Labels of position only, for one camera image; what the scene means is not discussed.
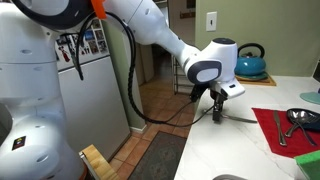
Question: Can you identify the green sponge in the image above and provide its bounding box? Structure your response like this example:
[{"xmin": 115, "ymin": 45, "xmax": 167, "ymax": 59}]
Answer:
[{"xmin": 294, "ymin": 149, "xmax": 320, "ymax": 180}]

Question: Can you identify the orange cable strap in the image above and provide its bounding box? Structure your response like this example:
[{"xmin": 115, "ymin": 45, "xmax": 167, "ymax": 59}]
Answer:
[{"xmin": 90, "ymin": 0, "xmax": 108, "ymax": 20}]

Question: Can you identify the white refrigerator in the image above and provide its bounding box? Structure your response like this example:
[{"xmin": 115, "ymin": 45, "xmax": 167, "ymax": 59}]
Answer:
[{"xmin": 54, "ymin": 18, "xmax": 132, "ymax": 162}]

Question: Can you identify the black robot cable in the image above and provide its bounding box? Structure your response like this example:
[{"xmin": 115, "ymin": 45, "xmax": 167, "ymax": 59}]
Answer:
[{"xmin": 74, "ymin": 11, "xmax": 216, "ymax": 128}]

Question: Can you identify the photo fridge magnet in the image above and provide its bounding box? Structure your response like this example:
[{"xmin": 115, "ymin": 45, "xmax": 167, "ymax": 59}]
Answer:
[
  {"xmin": 88, "ymin": 40, "xmax": 100, "ymax": 55},
  {"xmin": 98, "ymin": 39, "xmax": 110, "ymax": 54},
  {"xmin": 83, "ymin": 29, "xmax": 96, "ymax": 42},
  {"xmin": 94, "ymin": 29, "xmax": 105, "ymax": 42}
]

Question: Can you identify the patterned floor rug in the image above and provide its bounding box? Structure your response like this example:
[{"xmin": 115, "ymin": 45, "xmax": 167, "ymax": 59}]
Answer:
[{"xmin": 128, "ymin": 130, "xmax": 188, "ymax": 180}]

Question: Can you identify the black metal shoe rack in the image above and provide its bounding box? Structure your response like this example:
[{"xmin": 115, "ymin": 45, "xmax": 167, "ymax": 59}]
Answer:
[{"xmin": 171, "ymin": 54, "xmax": 196, "ymax": 96}]

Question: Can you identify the silver spoon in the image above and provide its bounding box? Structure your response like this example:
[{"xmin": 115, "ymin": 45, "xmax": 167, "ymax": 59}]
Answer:
[
  {"xmin": 284, "ymin": 114, "xmax": 320, "ymax": 139},
  {"xmin": 286, "ymin": 109, "xmax": 318, "ymax": 147}
]

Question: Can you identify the light wooden block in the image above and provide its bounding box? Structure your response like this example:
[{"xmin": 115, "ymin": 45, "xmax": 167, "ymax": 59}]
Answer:
[{"xmin": 79, "ymin": 143, "xmax": 121, "ymax": 180}]

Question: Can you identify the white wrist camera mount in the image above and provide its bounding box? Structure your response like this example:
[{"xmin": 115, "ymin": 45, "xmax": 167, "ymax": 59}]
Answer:
[{"xmin": 213, "ymin": 79, "xmax": 246, "ymax": 100}]

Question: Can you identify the wooden coat rack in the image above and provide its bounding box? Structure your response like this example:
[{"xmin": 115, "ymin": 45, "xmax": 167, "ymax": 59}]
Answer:
[{"xmin": 179, "ymin": 11, "xmax": 196, "ymax": 20}]

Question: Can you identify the wooden trivet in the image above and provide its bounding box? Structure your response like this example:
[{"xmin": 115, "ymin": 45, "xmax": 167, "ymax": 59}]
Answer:
[{"xmin": 234, "ymin": 73, "xmax": 277, "ymax": 87}]

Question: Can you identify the silver dinner knife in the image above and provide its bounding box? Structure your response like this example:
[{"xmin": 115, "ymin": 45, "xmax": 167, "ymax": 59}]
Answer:
[
  {"xmin": 218, "ymin": 113, "xmax": 259, "ymax": 124},
  {"xmin": 272, "ymin": 110, "xmax": 288, "ymax": 147}
]

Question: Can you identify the pale teal plate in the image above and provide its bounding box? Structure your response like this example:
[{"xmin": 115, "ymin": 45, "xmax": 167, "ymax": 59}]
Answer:
[{"xmin": 299, "ymin": 91, "xmax": 320, "ymax": 106}]

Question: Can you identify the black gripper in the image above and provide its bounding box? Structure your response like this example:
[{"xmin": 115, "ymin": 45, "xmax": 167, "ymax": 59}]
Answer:
[{"xmin": 209, "ymin": 88, "xmax": 229, "ymax": 123}]

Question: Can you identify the teal kettle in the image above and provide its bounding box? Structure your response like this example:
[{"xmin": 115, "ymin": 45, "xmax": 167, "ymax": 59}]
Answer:
[{"xmin": 233, "ymin": 42, "xmax": 268, "ymax": 80}]

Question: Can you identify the red towel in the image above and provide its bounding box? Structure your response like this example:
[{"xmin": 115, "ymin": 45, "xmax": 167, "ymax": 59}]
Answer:
[{"xmin": 251, "ymin": 107, "xmax": 320, "ymax": 159}]

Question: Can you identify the white light switch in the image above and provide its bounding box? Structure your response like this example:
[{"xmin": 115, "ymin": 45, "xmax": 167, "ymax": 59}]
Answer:
[{"xmin": 205, "ymin": 11, "xmax": 218, "ymax": 33}]

